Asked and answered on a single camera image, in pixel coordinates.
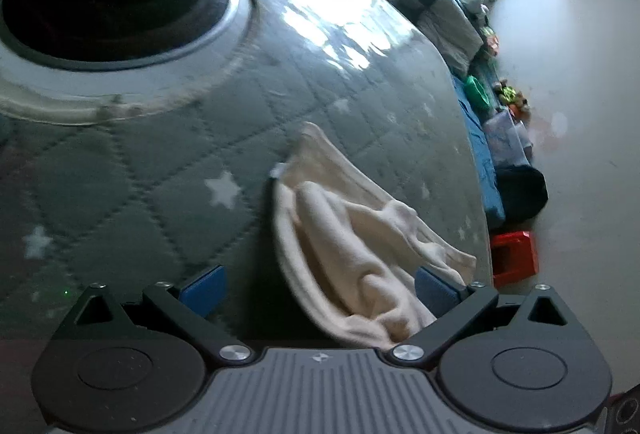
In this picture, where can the panda plush toy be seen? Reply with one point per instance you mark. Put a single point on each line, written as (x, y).
(474, 3)

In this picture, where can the colourful plush toys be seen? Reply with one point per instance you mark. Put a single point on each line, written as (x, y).
(511, 97)

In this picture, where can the black bag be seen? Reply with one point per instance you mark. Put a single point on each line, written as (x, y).
(522, 191)

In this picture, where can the green bowl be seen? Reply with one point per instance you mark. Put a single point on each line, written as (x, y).
(477, 90)

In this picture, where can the red stool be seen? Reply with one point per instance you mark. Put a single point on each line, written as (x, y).
(515, 259)

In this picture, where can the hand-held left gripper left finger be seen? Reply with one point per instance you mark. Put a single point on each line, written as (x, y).
(204, 289)

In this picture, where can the grey pillow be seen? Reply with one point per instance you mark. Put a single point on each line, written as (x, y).
(452, 32)

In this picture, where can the blue sofa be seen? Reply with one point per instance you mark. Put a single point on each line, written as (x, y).
(480, 149)

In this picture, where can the cream garment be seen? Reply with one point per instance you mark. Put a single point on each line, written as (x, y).
(345, 244)

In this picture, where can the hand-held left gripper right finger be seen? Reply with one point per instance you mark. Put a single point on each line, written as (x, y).
(435, 290)

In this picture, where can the clear plastic box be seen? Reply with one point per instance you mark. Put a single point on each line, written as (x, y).
(507, 139)

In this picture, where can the orange green toy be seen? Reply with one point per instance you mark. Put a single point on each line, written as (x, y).
(490, 42)

